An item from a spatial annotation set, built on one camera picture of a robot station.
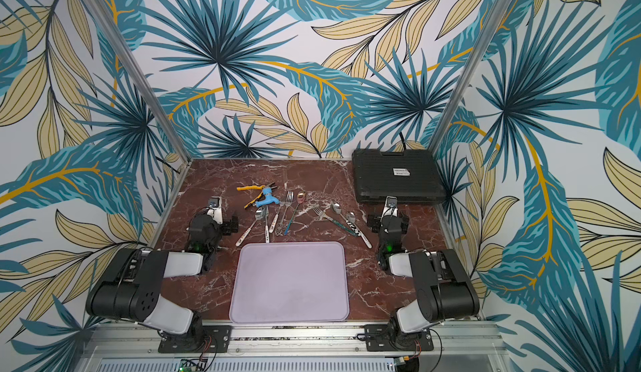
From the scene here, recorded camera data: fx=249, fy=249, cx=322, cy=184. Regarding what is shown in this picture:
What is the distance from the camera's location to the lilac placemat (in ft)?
2.61

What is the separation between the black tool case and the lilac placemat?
0.27 meters

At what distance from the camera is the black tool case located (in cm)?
103
